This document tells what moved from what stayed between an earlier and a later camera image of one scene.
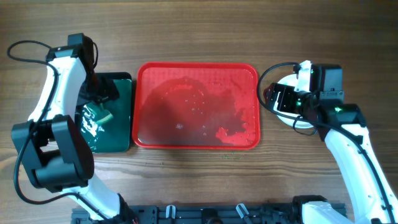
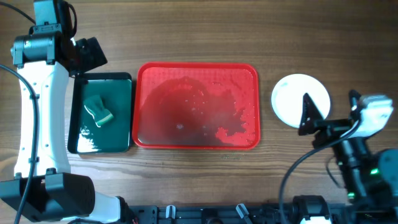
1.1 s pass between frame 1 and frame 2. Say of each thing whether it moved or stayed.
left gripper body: moved
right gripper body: moved
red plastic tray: stayed
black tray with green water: stayed
